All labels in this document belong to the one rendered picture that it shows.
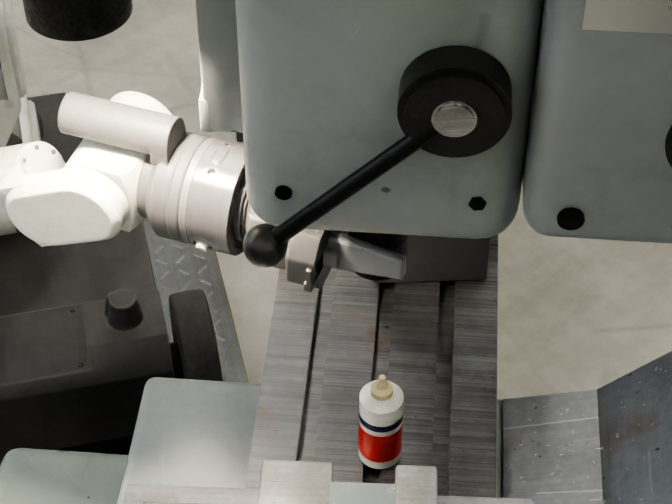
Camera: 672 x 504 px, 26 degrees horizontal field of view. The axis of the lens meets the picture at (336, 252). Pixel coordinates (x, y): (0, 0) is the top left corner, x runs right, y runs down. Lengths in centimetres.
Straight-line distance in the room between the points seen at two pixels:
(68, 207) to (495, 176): 37
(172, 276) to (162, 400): 77
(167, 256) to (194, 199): 119
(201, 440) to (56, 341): 51
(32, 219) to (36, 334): 77
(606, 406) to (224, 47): 65
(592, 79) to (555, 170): 7
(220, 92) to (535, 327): 179
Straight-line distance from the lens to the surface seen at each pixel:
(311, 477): 122
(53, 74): 338
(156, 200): 115
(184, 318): 195
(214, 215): 113
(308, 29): 89
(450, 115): 88
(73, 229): 119
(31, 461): 166
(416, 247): 149
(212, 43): 101
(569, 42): 87
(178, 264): 230
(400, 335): 147
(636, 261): 292
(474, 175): 96
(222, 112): 105
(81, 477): 163
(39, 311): 200
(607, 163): 93
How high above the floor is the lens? 201
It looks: 44 degrees down
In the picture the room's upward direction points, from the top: straight up
